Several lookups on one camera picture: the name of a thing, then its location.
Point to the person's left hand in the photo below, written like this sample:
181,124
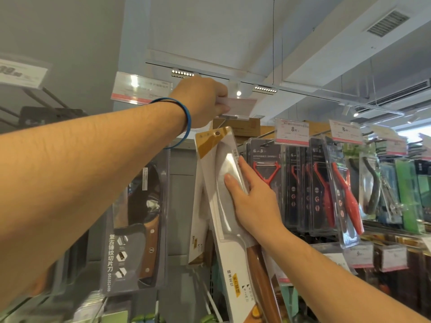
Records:
202,100

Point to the person's right hand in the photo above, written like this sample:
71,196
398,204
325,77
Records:
259,211

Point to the grey-backed flip price tag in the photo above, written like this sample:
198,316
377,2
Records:
242,104

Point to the grey metal display shelf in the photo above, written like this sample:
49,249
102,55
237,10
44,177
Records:
182,215

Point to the packaged round black knife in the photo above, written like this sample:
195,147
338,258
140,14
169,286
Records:
128,252

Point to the person's left forearm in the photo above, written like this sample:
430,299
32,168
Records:
84,171

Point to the person's right forearm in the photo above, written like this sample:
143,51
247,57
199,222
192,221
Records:
320,282

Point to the blue wristband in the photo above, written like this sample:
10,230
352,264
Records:
189,122

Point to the black linear track light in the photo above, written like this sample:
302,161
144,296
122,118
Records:
265,89
183,73

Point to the brown cardboard box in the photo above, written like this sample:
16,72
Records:
318,129
249,127

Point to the row of red Y-peeler packages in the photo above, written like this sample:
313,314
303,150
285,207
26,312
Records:
266,151

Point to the white red-edged price tag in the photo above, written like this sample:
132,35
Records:
20,73
395,147
291,132
360,255
426,147
345,131
392,259
134,87
336,260

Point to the row of red straight-peeler packages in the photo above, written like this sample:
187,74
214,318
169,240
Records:
350,205

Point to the row of mint carded utensils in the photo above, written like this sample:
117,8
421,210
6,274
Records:
289,302

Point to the long ceiling air conditioner vent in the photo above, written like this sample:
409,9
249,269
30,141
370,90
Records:
397,95

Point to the square ceiling air vent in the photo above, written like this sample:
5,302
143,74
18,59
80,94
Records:
387,23

